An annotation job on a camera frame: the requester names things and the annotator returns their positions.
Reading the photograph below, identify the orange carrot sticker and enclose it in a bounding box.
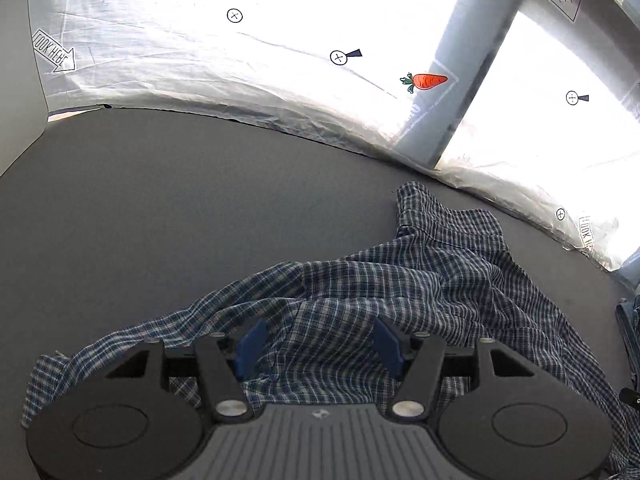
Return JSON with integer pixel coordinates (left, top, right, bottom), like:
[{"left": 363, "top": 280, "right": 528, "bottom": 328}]
[{"left": 399, "top": 72, "right": 449, "bottom": 94}]

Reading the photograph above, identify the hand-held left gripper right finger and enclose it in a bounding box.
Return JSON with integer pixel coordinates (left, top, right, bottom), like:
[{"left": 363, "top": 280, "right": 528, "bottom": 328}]
[{"left": 372, "top": 317, "right": 539, "bottom": 423}]

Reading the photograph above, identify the blue plaid shirt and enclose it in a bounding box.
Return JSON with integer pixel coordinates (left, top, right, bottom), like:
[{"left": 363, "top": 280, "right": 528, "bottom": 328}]
[{"left": 20, "top": 180, "right": 640, "bottom": 480}]

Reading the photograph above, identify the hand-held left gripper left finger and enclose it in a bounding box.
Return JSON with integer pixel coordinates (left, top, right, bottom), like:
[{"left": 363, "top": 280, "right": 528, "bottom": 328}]
[{"left": 105, "top": 319, "right": 269, "bottom": 423}]

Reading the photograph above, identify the white printed plastic sheet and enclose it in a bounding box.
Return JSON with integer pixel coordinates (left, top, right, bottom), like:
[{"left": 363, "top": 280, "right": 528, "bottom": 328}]
[{"left": 27, "top": 0, "right": 640, "bottom": 273}]

